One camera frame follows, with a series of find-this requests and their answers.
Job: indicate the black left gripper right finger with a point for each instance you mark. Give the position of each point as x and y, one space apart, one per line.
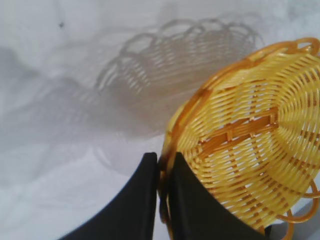
195 215

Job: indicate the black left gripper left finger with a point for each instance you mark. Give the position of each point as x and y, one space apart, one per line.
130 215

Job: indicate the yellow woven wicker basket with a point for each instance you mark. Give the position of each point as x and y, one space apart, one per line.
250 150

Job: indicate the white tablecloth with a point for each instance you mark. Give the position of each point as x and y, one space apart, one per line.
50 100

